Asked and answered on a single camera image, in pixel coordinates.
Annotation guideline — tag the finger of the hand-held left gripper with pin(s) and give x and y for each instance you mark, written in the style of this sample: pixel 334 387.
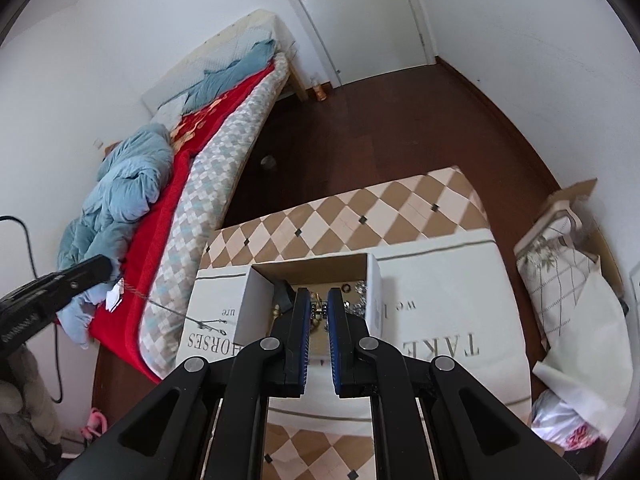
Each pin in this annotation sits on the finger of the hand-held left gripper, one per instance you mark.
pixel 85 272

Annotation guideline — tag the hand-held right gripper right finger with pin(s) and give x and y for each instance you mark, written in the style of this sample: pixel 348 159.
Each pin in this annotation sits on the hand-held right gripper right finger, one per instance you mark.
pixel 336 340

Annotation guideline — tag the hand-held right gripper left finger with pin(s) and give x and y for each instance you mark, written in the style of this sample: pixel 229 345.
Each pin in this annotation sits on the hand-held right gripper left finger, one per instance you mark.
pixel 302 340

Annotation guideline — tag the cardboard box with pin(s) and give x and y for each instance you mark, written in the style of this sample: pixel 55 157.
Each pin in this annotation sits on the cardboard box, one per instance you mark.
pixel 255 305

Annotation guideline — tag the white paper card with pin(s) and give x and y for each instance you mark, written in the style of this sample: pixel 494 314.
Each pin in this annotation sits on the white paper card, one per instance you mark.
pixel 116 297

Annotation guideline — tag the bed with red blanket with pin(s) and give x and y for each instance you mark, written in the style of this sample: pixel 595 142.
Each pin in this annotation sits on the bed with red blanket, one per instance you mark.
pixel 150 240

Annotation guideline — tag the light blue quilt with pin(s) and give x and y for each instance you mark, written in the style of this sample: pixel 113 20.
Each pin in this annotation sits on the light blue quilt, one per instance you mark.
pixel 125 185

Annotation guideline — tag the diamond-patterned printed tablecloth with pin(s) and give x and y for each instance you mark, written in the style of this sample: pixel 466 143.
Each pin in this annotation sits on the diamond-patterned printed tablecloth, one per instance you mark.
pixel 450 310

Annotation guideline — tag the pink slippers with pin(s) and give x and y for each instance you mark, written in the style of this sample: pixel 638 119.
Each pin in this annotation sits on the pink slippers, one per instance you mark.
pixel 94 422

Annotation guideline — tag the brown wooden nightstand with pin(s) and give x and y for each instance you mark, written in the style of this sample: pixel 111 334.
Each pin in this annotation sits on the brown wooden nightstand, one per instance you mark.
pixel 112 147

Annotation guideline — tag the checkered bed sheet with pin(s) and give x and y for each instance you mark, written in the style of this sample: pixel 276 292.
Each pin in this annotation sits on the checkered bed sheet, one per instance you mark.
pixel 210 185

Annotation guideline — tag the white pillow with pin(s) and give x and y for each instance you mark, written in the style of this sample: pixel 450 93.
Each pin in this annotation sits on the white pillow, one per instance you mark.
pixel 167 112

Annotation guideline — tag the small round floor object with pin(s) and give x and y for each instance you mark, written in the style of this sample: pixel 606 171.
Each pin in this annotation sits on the small round floor object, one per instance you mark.
pixel 268 161

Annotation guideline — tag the floral checked tote bag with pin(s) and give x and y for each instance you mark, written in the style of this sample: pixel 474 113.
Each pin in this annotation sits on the floral checked tote bag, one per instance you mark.
pixel 555 280

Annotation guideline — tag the white bed headboard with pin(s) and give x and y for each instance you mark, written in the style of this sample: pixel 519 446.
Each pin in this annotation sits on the white bed headboard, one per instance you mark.
pixel 200 60

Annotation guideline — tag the red-printed plastic bag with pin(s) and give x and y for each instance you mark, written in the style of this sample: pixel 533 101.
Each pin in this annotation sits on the red-printed plastic bag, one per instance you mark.
pixel 565 425

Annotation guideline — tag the orange drink bottle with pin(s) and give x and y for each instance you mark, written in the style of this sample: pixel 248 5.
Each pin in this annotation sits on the orange drink bottle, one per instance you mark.
pixel 320 93

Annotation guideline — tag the blue blanket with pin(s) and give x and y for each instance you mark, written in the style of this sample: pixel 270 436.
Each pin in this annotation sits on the blue blanket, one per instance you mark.
pixel 235 75

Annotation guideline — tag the white paper bag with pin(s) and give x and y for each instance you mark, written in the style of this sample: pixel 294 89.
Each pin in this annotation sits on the white paper bag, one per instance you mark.
pixel 595 340

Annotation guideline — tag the white door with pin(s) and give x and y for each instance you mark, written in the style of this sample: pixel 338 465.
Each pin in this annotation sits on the white door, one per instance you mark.
pixel 360 15

